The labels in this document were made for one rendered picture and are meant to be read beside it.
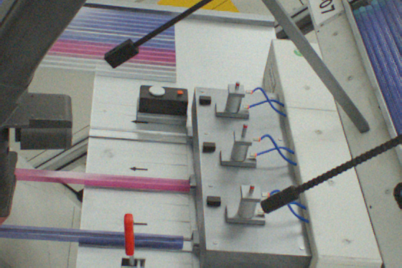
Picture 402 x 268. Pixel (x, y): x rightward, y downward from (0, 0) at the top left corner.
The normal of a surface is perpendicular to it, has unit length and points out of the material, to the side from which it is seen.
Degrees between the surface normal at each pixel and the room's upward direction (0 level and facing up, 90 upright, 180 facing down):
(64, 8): 96
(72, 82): 90
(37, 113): 43
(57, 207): 0
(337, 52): 90
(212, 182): 48
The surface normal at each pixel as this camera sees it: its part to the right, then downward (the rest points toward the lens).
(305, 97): 0.14, -0.78
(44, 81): 0.05, 0.62
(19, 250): 0.83, -0.47
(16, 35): 0.08, 0.84
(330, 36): -0.56, -0.63
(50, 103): 0.27, -0.53
